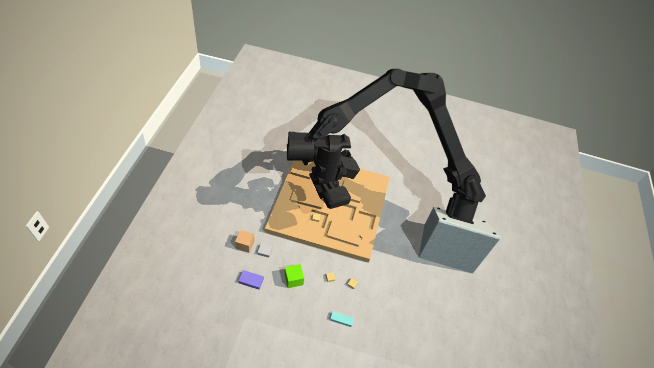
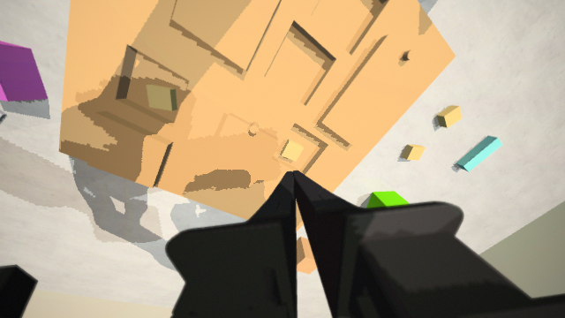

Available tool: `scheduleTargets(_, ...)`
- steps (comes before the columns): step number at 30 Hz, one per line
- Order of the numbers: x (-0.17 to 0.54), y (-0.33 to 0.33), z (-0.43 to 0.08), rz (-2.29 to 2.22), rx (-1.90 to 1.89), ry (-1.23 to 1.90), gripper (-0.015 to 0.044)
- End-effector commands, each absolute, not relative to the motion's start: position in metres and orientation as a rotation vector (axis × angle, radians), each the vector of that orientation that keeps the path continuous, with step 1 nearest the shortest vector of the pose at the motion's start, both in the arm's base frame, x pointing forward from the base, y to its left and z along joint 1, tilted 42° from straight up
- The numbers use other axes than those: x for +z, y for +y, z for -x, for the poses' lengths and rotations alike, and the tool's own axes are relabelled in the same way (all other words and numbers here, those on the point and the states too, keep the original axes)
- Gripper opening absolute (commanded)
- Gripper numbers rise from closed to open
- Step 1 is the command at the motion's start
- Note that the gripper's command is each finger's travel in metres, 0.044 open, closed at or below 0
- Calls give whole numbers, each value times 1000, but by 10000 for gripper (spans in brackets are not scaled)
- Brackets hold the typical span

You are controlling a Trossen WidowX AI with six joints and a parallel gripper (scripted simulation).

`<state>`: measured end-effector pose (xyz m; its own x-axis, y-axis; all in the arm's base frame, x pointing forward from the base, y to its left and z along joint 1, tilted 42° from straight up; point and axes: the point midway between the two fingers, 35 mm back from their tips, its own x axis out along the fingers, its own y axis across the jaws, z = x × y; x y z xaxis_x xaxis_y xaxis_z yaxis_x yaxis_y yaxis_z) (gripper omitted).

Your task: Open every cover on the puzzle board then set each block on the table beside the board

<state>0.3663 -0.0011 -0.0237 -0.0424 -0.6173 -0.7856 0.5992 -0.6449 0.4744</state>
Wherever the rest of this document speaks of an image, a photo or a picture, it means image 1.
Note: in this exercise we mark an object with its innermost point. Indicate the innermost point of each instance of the orange puzzle board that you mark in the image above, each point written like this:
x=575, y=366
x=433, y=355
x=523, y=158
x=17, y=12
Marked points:
x=349, y=230

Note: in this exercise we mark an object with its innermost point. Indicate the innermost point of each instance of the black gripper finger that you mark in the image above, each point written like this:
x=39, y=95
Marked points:
x=315, y=181
x=319, y=190

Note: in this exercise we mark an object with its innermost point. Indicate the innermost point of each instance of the brown cube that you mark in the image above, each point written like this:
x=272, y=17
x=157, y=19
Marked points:
x=244, y=241

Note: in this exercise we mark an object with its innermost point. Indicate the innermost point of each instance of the teal rectangular block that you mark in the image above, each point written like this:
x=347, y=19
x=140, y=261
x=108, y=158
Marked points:
x=342, y=319

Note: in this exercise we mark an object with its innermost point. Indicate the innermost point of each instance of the purple rectangular block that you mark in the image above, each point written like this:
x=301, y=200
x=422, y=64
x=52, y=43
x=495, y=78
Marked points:
x=251, y=279

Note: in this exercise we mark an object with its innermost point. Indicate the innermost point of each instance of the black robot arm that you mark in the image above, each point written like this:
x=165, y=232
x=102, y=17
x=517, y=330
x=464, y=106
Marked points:
x=430, y=90

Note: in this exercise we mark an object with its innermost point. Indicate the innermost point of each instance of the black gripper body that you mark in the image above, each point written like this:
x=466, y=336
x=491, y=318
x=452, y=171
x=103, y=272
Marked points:
x=333, y=195

